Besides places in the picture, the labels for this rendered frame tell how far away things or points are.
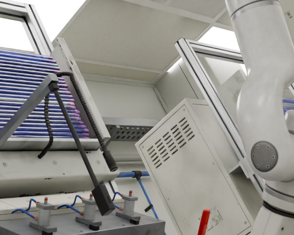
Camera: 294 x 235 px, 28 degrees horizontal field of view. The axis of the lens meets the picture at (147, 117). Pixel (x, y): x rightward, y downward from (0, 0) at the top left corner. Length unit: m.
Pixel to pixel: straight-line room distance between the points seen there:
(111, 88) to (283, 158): 3.56
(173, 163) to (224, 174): 0.24
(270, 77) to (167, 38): 3.44
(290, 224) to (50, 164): 0.56
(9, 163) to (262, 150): 0.57
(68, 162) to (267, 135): 0.58
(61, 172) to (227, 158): 0.97
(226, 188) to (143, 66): 2.55
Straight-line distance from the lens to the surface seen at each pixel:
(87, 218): 1.15
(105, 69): 4.34
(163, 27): 4.22
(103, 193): 0.91
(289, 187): 0.96
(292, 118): 0.96
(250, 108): 0.92
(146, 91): 4.69
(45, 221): 1.07
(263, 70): 0.97
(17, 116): 1.08
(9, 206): 1.15
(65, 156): 1.35
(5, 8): 1.66
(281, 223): 0.97
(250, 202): 2.11
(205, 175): 2.15
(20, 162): 1.27
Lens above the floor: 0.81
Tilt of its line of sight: 24 degrees up
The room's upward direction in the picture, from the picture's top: 27 degrees counter-clockwise
